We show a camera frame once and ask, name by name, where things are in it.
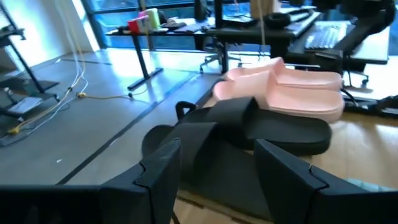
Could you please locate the black desk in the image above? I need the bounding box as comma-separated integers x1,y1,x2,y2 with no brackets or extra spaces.
105,17,219,92

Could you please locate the wooden shelf with black frame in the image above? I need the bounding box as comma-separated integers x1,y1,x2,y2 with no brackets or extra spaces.
167,101,398,224

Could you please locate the yellow hanging cable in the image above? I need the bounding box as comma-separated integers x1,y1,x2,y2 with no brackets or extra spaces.
7,0,149,136

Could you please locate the black floor stand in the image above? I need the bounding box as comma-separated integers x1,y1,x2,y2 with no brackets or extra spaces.
0,0,61,124

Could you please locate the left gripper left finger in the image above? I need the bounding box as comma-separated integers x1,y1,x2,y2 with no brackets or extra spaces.
101,138,182,224

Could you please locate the pink rubber slide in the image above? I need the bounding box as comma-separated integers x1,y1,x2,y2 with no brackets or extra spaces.
212,70,346,124
226,57,343,91

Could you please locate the teal rubber slide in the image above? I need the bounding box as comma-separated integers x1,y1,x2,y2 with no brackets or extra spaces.
346,177,397,193

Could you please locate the red cup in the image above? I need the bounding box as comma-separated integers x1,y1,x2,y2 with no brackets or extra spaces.
127,19,142,35

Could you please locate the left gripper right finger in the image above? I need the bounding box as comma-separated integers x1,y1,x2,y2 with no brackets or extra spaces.
254,138,374,224

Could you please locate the yellow-green cup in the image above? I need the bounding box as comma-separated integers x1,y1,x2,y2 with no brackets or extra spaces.
145,7,162,30

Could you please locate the black keyboard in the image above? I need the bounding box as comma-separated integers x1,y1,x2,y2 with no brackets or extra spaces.
303,21,349,51

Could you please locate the office chair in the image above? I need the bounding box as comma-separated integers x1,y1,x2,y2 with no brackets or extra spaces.
198,42,244,75

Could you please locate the black rubber slide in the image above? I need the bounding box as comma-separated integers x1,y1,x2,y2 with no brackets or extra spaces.
183,96,333,157
141,121,274,222

